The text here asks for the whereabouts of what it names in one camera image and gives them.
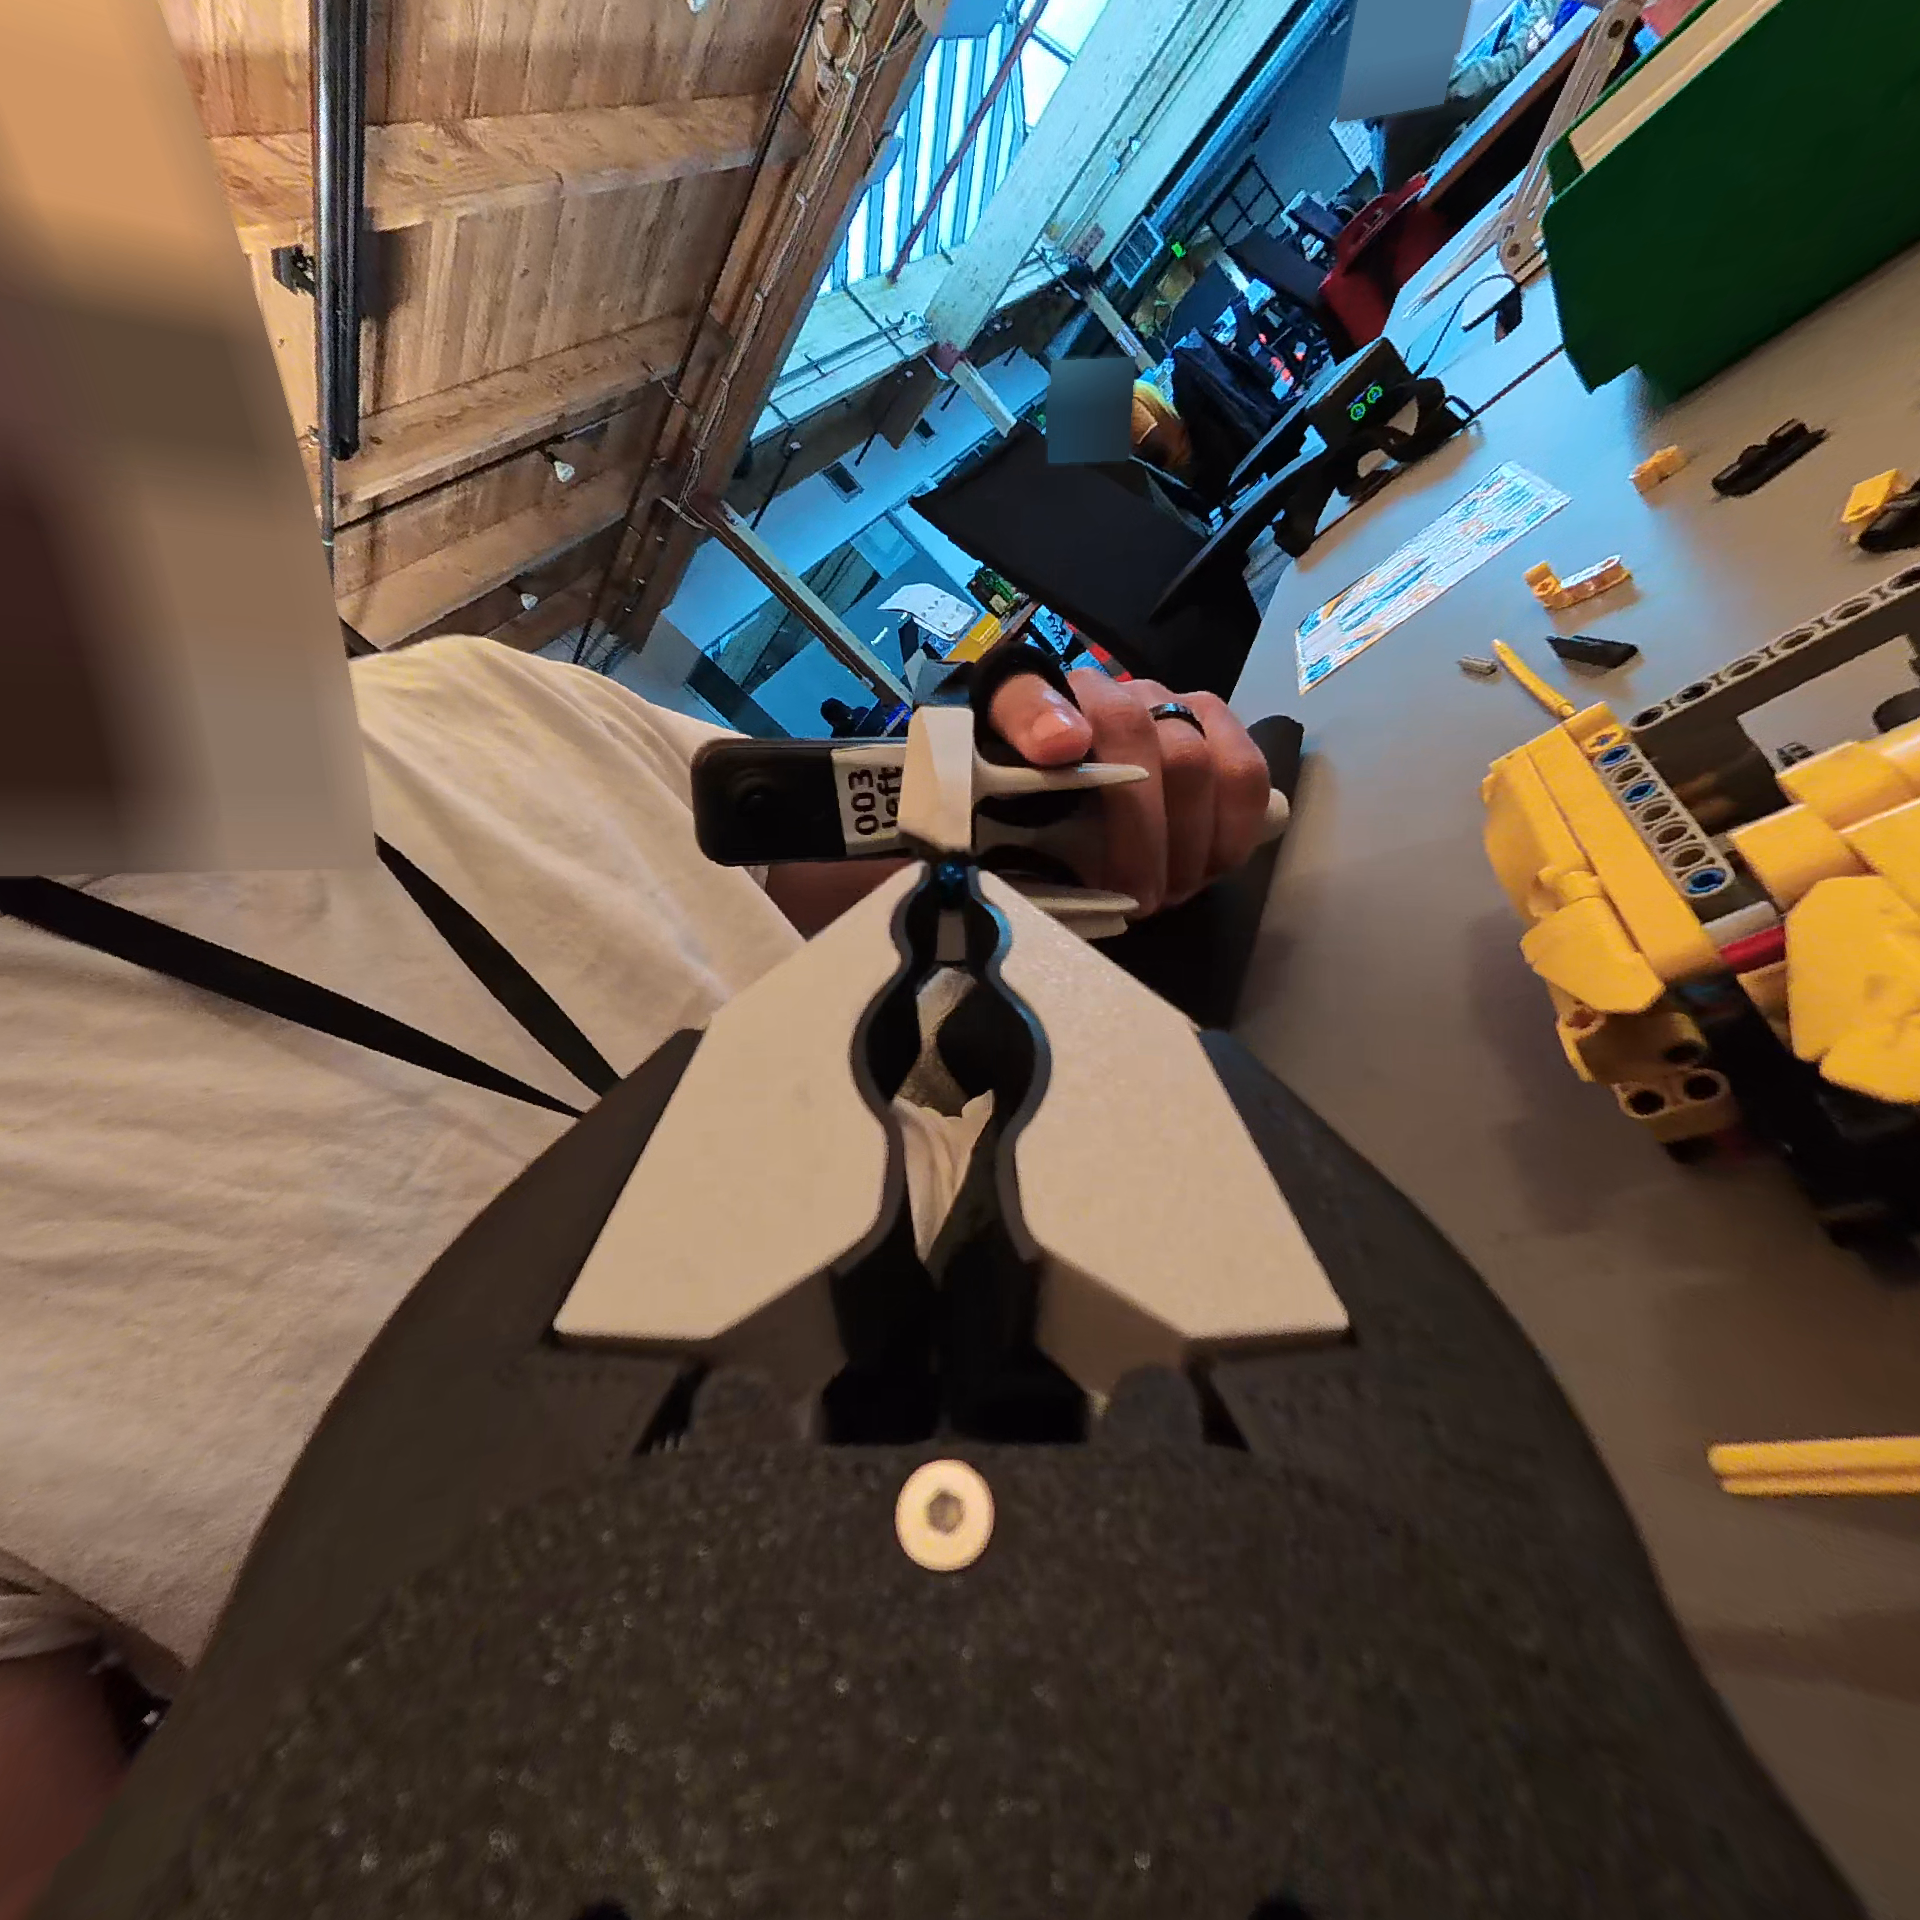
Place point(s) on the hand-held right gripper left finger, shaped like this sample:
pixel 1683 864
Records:
pixel 749 1157

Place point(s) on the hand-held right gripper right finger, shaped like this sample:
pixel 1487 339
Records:
pixel 1169 1170

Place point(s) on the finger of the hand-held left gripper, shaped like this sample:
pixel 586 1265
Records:
pixel 967 796
pixel 928 789

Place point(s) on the yellow toy brick car model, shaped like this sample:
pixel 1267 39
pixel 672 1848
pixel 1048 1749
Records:
pixel 1649 901

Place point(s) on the person's left forearm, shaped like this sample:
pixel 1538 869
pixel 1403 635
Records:
pixel 826 899

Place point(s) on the person's left hand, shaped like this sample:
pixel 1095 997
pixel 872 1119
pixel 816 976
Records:
pixel 1169 780

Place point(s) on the black dimpled chair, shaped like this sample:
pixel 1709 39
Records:
pixel 1217 946

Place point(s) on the colourful sticker sheet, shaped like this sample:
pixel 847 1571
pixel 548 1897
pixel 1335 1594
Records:
pixel 1426 577

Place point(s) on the small black toy robot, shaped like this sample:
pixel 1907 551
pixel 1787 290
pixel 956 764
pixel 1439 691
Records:
pixel 1365 406

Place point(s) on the yellow thin toy rod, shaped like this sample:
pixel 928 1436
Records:
pixel 1529 678

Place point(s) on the black toy brick panel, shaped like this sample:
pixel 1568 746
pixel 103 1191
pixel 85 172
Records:
pixel 1590 651

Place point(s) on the yellow angled toy brick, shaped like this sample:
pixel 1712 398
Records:
pixel 1576 582

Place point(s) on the red office chair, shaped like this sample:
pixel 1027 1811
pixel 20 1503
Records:
pixel 1373 249

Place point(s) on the yellow toy brick bar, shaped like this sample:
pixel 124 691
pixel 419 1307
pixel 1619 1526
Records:
pixel 1817 1467

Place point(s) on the black metal pipe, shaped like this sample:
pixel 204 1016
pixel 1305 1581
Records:
pixel 341 224

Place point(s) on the small yellow toy brick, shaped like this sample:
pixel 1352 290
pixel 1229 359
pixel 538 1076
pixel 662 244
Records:
pixel 1870 492
pixel 1658 467

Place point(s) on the black toy brick connector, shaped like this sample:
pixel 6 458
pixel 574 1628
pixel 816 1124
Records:
pixel 1770 458
pixel 1900 526

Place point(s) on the wooden document stand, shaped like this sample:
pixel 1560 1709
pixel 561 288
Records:
pixel 1560 136

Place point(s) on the white paper stack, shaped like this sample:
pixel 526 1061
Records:
pixel 1619 120

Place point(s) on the green storage bin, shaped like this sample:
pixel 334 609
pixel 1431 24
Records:
pixel 1740 197

